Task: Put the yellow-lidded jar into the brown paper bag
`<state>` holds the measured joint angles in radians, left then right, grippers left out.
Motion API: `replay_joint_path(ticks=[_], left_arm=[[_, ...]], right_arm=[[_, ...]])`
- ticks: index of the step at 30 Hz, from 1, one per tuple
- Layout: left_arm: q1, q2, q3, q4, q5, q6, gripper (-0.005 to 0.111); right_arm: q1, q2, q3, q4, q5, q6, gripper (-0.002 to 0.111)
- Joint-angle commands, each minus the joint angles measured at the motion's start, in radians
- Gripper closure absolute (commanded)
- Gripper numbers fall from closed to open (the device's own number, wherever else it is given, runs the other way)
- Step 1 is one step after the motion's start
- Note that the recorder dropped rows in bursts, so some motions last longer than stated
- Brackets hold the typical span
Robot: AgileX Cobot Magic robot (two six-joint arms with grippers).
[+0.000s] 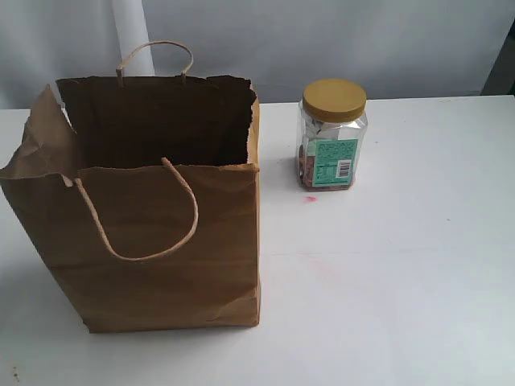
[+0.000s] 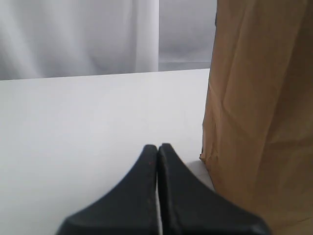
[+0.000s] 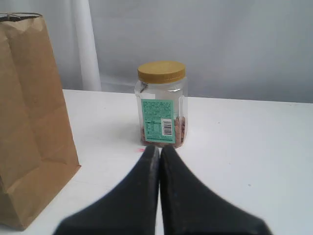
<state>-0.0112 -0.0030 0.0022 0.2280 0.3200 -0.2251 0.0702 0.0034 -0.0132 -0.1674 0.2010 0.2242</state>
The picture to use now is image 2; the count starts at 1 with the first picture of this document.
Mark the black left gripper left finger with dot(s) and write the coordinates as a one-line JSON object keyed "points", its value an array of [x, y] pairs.
{"points": [[128, 209]]}

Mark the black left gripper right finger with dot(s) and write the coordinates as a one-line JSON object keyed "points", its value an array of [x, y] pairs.
{"points": [[189, 207]]}

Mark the brown paper bag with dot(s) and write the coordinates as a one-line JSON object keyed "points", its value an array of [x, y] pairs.
{"points": [[257, 141]]}

